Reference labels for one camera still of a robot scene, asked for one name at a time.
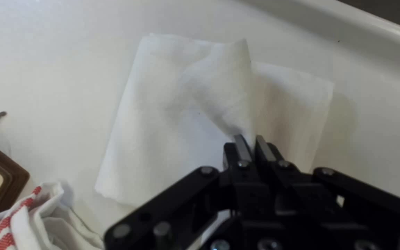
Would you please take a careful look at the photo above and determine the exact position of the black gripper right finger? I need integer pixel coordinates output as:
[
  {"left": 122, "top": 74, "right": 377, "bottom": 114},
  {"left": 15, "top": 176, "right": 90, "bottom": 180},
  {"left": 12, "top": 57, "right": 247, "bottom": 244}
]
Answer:
[{"left": 254, "top": 135, "right": 311, "bottom": 217}]

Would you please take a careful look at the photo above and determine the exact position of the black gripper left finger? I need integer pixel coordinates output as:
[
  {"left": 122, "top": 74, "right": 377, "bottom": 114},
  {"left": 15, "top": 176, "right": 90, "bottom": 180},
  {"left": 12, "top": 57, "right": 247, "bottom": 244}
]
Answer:
[{"left": 223, "top": 135, "right": 257, "bottom": 219}]

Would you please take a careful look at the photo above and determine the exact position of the white towel with red stripes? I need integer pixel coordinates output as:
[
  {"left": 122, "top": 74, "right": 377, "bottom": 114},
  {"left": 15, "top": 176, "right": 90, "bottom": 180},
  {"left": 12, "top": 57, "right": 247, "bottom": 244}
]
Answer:
[{"left": 94, "top": 35, "right": 333, "bottom": 206}]

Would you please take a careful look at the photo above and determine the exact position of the folded red striped towel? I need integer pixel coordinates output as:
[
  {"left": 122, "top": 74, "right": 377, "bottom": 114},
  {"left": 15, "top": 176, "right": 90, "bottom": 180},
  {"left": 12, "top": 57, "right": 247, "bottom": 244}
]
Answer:
[{"left": 0, "top": 184, "right": 104, "bottom": 250}]

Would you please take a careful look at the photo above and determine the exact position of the large white tray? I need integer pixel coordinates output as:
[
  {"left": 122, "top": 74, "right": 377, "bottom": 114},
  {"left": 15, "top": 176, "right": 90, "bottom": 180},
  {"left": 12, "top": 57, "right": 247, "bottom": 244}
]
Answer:
[{"left": 0, "top": 0, "right": 400, "bottom": 232}]

